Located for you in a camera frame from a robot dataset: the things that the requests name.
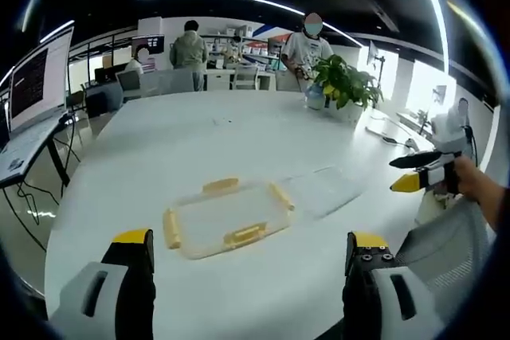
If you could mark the white side desk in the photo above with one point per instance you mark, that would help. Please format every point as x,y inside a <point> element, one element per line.
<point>28,145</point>

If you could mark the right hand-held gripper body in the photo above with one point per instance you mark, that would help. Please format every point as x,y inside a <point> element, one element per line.
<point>448,133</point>

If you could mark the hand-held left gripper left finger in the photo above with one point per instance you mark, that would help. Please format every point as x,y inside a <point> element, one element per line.
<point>99,300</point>

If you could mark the person's right hand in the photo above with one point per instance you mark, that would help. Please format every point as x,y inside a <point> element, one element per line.
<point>468,178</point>

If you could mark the large computer monitor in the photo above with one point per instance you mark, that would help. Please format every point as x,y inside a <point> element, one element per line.
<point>38,81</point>

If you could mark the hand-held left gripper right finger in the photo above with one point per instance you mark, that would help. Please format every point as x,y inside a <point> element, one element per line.
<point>382,304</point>

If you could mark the clear lid with yellow buckles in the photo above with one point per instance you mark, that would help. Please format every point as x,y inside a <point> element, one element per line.
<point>229,220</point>

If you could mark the clear plastic buckle box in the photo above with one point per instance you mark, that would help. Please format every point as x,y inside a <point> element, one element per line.
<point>326,192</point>

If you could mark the grey mesh office chair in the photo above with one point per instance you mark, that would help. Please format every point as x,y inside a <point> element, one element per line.
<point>446,252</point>

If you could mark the green potted plant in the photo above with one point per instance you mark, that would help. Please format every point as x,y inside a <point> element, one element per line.
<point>344,85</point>

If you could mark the wall screen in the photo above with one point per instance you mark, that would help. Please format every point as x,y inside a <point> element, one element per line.
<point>149,43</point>

